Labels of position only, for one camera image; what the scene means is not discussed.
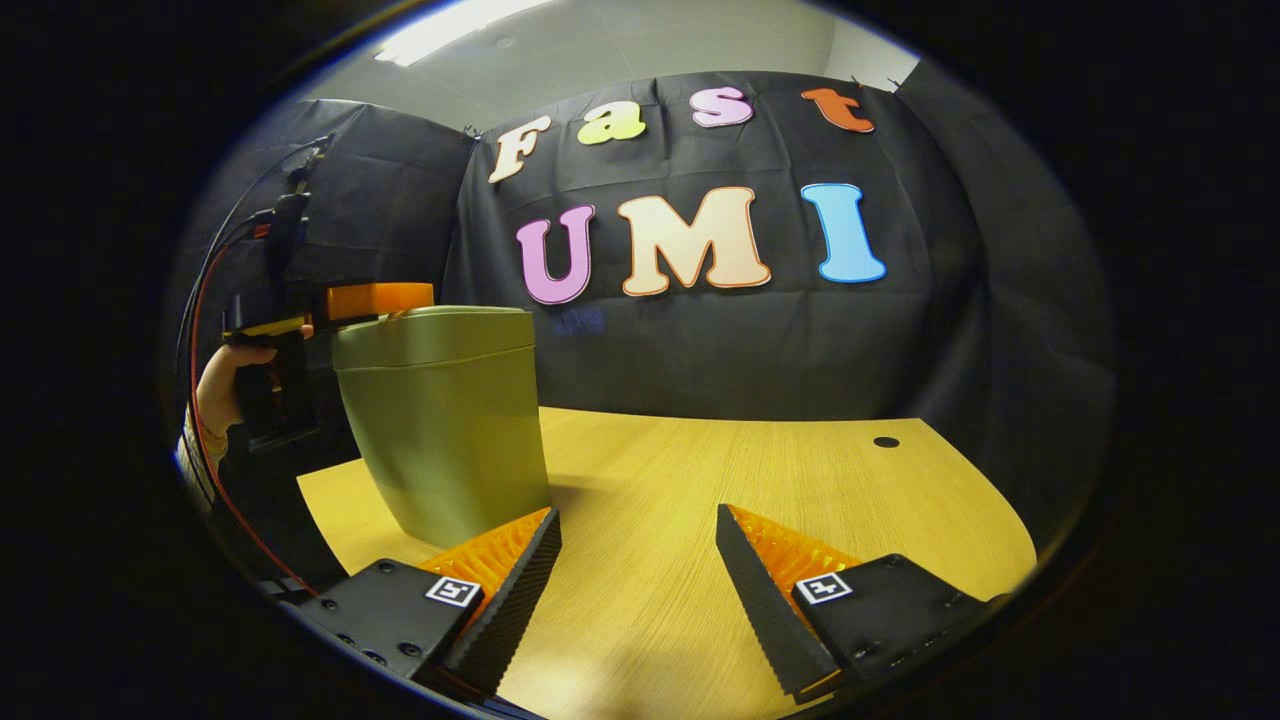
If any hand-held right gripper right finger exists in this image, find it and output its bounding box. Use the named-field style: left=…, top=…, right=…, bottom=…
left=715, top=503, right=1013, bottom=703

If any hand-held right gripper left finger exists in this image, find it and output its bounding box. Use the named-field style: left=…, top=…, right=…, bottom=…
left=288, top=506, right=563, bottom=703

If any green garbage bin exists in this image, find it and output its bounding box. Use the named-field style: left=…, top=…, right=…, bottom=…
left=331, top=305, right=553, bottom=549

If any wooden desktop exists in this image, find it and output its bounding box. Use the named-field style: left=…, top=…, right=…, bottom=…
left=297, top=405, right=1039, bottom=720

